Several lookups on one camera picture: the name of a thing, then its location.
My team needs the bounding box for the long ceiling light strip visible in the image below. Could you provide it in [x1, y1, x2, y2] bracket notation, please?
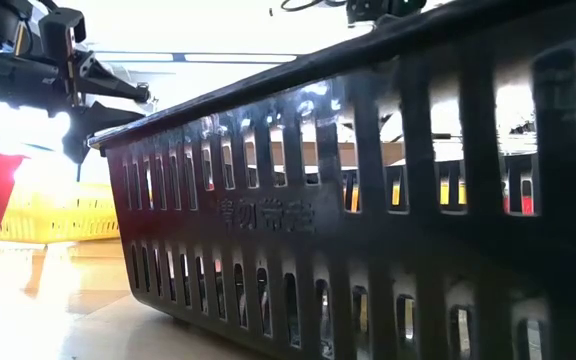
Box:
[92, 49, 299, 65]

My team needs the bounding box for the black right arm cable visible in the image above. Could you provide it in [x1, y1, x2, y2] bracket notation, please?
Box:
[267, 0, 349, 14]

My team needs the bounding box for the wooden shelf with black legs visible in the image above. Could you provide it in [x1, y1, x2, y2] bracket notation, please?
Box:
[245, 141, 407, 169]

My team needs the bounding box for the yellow plastic slotted basket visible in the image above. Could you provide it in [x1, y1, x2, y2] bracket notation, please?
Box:
[342, 172, 469, 214]
[0, 182, 122, 245]

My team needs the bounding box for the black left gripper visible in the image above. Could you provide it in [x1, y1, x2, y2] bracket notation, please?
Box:
[0, 48, 151, 165]

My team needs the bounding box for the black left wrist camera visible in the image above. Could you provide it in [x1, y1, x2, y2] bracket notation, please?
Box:
[39, 6, 88, 57]

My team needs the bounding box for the black plastic slotted basket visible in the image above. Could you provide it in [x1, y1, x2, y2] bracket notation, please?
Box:
[87, 0, 576, 360]

